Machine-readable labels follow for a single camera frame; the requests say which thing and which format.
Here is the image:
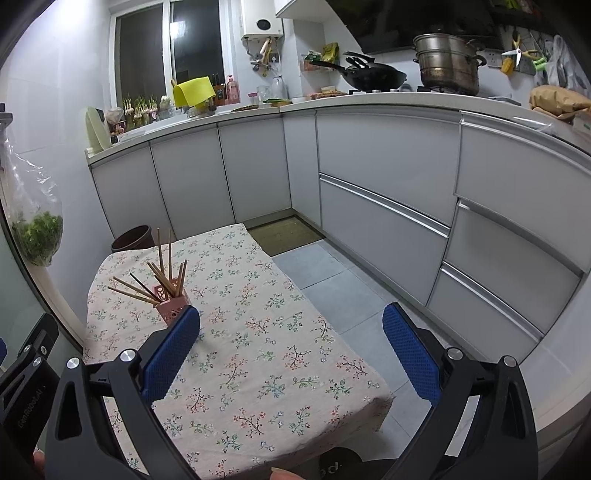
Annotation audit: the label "black shelf with bottles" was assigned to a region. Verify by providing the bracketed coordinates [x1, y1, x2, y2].
[489, 0, 564, 28]

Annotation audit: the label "white kitchen countertop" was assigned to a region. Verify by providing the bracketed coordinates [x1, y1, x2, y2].
[84, 90, 591, 155]

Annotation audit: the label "black range hood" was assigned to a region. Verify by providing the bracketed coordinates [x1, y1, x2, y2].
[325, 0, 504, 54]

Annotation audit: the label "olive door mat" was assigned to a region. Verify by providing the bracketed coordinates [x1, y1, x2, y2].
[247, 217, 326, 258]

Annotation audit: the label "brown paper bag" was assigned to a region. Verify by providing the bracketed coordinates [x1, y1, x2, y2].
[529, 84, 591, 118]

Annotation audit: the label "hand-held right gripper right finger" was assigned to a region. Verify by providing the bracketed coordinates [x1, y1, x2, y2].
[382, 302, 539, 480]

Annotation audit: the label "white upper cabinet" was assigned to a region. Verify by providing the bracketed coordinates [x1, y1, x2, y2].
[274, 0, 333, 19]

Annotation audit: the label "steel steamer pot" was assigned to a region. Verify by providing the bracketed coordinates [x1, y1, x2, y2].
[412, 33, 488, 96]

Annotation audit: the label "black wok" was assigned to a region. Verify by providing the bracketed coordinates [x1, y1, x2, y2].
[308, 58, 408, 92]

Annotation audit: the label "pink perforated utensil holder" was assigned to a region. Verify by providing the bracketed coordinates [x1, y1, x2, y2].
[154, 284, 191, 328]

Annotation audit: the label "dark window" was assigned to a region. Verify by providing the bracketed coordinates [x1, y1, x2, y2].
[115, 0, 238, 109]

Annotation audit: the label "floral tablecloth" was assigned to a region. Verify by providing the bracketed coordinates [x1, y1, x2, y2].
[83, 224, 393, 480]

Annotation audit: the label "hanging white plastic bags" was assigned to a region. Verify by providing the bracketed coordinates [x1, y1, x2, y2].
[542, 34, 587, 90]

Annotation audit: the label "white kitchen cabinet unit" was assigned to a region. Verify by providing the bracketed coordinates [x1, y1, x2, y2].
[85, 108, 591, 365]

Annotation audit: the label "yellow cloth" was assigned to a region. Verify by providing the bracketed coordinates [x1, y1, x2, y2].
[173, 78, 216, 109]

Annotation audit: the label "brown trash bin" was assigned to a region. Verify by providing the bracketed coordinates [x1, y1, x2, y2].
[111, 225, 155, 253]

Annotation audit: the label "black chopstick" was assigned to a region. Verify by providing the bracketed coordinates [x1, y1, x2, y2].
[130, 273, 160, 301]

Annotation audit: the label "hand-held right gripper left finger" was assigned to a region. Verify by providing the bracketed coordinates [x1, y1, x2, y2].
[44, 305, 201, 480]

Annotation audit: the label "row of sprouting garlic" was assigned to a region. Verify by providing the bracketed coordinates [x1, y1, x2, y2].
[122, 95, 160, 127]

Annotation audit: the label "white water heater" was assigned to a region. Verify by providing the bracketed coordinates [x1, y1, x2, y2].
[240, 0, 284, 40]

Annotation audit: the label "bunch of wooden chopsticks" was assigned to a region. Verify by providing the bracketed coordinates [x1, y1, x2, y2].
[107, 227, 188, 305]

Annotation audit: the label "pale green cutting board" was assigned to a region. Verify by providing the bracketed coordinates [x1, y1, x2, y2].
[84, 107, 109, 153]

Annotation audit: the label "clear bag of greens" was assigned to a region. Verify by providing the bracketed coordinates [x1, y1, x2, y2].
[0, 134, 64, 267]

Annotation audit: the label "black spatula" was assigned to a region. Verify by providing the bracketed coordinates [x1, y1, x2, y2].
[344, 52, 377, 70]

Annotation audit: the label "water heater pipes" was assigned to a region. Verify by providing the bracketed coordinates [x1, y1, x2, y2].
[245, 38, 280, 77]

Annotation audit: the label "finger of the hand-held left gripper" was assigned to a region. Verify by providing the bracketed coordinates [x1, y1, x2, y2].
[0, 314, 60, 402]

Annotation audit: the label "kitchen scissors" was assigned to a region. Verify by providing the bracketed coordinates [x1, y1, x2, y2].
[501, 34, 539, 58]

